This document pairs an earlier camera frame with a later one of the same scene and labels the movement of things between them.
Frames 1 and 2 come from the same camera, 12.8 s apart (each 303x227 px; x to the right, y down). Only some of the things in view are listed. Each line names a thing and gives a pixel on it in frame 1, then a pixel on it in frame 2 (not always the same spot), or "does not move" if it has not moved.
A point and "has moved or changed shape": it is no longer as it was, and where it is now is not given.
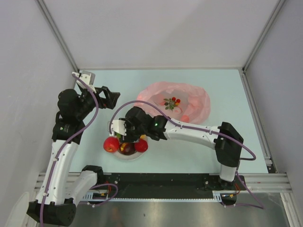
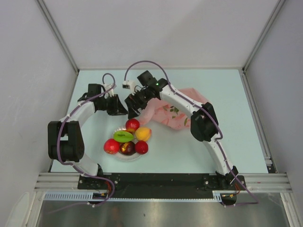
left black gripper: (112, 95) → (117, 109)
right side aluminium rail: (266, 152) does not move
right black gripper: (129, 138) → (131, 101)
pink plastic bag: (182, 102) has moved or changed shape
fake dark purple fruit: (127, 148) does not move
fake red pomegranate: (141, 146) does not move
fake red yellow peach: (185, 118) has moved or changed shape
